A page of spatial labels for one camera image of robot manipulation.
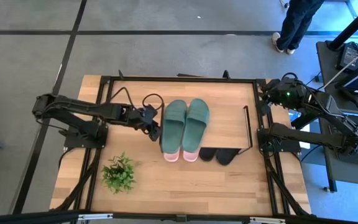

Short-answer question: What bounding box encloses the black standing desk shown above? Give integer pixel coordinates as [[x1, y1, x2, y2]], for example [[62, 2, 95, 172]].
[[315, 39, 358, 116]]

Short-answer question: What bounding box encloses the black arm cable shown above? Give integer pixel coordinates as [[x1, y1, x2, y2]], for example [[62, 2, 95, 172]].
[[280, 72, 300, 82], [108, 86, 165, 112]]

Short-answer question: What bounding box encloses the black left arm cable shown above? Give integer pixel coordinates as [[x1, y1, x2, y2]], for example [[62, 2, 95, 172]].
[[108, 86, 165, 112]]

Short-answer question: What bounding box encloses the black power brick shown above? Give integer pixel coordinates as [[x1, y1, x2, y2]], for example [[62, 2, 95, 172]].
[[336, 42, 358, 73]]

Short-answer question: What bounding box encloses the black rig strut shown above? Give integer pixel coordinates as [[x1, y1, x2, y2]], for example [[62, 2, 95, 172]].
[[290, 105, 319, 130]]

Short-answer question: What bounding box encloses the green slide sandal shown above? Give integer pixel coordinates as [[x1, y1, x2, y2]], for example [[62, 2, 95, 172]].
[[181, 98, 211, 154], [160, 99, 188, 155]]

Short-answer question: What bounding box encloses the black desk pole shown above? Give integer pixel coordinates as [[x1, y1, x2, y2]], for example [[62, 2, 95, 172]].
[[327, 0, 358, 51]]

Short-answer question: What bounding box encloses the wooden shelf with black legs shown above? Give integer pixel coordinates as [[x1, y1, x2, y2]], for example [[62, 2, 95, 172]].
[[158, 101, 254, 156]]

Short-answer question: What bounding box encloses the pink slide sandal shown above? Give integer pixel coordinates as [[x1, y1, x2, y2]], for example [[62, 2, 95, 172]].
[[182, 148, 200, 163], [163, 147, 180, 163]]

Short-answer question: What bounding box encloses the silver metal bracket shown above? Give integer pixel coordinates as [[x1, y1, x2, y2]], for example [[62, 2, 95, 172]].
[[249, 216, 287, 224], [77, 212, 114, 222]]

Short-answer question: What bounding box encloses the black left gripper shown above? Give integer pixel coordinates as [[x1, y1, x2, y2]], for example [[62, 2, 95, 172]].
[[125, 104, 163, 142]]

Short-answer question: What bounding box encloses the black keyboard tray desk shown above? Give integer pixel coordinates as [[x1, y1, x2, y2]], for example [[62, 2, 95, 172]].
[[317, 111, 358, 193]]

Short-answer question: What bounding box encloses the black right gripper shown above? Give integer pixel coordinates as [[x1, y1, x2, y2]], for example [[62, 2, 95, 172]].
[[259, 77, 307, 116]]

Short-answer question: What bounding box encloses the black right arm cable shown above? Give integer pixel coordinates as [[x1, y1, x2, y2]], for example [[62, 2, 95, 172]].
[[280, 72, 300, 82]]

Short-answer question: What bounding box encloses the white paper sheet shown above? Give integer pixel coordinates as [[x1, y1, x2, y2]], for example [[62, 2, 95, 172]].
[[297, 123, 311, 150]]

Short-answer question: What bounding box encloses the green artificial plant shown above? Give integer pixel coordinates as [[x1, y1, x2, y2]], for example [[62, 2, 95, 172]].
[[101, 151, 136, 195]]

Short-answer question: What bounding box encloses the person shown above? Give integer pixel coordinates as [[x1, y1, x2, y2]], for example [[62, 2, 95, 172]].
[[271, 0, 325, 55]]

